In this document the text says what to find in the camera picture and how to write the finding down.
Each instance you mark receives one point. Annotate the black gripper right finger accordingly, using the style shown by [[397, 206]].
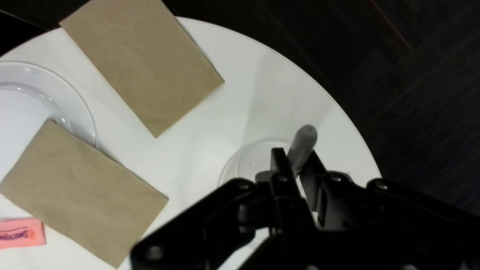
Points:
[[339, 203]]

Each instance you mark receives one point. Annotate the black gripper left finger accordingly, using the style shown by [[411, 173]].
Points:
[[289, 245]]

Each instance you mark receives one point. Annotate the grey marker pen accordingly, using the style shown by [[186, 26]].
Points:
[[301, 146]]

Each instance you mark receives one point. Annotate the clear plastic cup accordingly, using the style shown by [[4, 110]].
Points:
[[243, 197]]

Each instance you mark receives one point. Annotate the brown napkin near plate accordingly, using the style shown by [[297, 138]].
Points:
[[84, 195]]

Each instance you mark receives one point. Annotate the brown napkin left edge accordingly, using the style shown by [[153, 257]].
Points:
[[145, 56]]

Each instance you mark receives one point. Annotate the pink sugar packet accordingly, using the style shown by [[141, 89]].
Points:
[[21, 233]]

